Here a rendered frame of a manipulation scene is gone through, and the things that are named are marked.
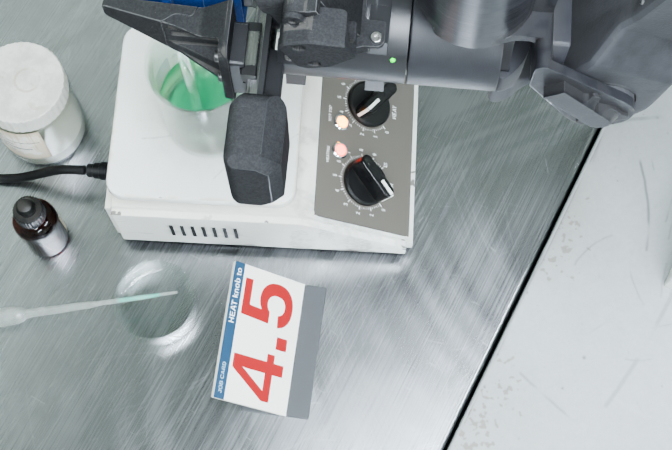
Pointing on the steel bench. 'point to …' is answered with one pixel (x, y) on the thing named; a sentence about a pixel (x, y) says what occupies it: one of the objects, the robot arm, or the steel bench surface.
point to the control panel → (330, 110)
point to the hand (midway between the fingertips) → (171, 8)
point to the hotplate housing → (172, 228)
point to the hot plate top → (136, 89)
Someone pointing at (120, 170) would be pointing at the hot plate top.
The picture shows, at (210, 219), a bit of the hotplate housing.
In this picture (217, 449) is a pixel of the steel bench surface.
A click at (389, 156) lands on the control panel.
